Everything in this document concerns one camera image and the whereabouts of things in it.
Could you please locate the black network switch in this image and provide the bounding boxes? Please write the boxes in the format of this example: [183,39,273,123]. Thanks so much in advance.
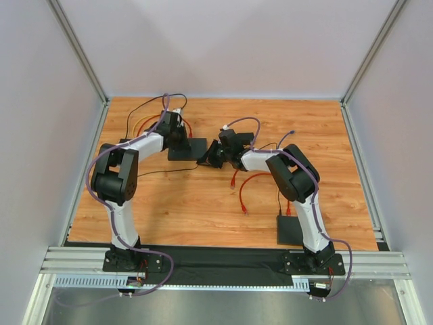
[168,138,207,161]
[277,215,303,246]

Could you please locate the black power cable with plug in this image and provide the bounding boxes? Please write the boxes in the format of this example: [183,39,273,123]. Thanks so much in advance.
[127,93,204,177]

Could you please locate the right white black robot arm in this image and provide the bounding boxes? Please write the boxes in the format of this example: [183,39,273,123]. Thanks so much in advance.
[197,129,335,270]

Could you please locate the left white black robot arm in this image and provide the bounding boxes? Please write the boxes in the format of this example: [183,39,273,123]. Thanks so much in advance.
[86,108,187,272]

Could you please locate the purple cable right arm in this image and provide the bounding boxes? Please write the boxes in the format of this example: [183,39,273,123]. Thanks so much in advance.
[221,116,355,302]

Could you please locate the purple loose cable end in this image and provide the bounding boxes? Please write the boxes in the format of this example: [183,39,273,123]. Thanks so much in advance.
[276,130,296,150]

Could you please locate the orange ethernet cable lower loop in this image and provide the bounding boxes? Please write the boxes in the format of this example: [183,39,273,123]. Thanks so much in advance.
[239,172,273,215]

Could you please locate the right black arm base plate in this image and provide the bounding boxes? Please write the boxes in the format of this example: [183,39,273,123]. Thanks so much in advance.
[281,251,346,276]

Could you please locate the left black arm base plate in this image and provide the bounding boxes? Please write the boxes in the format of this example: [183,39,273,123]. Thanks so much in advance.
[102,247,164,273]

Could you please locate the left aluminium frame post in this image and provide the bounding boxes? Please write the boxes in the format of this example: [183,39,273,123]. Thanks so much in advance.
[47,0,109,104]

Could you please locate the aluminium frame post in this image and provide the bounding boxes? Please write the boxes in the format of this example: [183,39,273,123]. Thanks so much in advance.
[47,0,109,104]
[340,0,408,106]

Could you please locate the grey slotted cable duct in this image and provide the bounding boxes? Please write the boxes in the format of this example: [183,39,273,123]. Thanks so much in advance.
[53,274,311,290]

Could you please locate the aluminium front rail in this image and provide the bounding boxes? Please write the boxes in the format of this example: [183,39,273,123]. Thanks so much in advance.
[41,246,411,280]

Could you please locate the right aluminium frame post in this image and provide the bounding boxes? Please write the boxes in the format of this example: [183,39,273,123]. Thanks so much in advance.
[340,0,408,106]

